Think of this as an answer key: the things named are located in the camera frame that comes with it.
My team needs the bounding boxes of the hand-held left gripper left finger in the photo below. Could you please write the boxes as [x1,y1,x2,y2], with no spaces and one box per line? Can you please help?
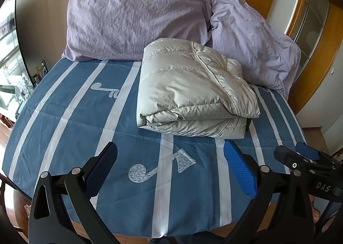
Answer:
[28,142,124,244]

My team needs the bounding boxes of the cream puffer jacket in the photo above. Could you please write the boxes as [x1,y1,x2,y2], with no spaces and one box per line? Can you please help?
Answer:
[136,38,261,139]

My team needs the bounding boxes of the light lilac pillow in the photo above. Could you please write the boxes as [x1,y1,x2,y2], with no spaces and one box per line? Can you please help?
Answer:
[206,0,301,100]

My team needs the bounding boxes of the cluttered small bottles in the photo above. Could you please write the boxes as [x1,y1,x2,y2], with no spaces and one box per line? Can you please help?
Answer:
[16,60,49,100]

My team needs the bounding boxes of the frosted glass door pane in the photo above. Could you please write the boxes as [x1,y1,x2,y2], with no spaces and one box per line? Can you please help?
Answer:
[291,0,330,54]

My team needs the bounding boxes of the blue striped bed sheet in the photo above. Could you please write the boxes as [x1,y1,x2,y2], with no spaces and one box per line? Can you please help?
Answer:
[1,58,307,238]

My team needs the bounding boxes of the black television screen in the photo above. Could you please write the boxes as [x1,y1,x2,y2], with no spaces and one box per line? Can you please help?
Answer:
[0,0,35,111]

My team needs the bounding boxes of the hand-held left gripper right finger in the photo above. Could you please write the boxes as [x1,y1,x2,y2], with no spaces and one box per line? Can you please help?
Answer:
[222,140,314,244]

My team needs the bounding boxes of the dark lilac pillow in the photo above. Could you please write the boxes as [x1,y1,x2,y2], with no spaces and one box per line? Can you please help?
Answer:
[62,0,213,62]

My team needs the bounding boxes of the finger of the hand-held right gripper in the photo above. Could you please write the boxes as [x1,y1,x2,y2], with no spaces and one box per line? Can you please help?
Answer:
[295,142,335,164]
[274,145,308,171]

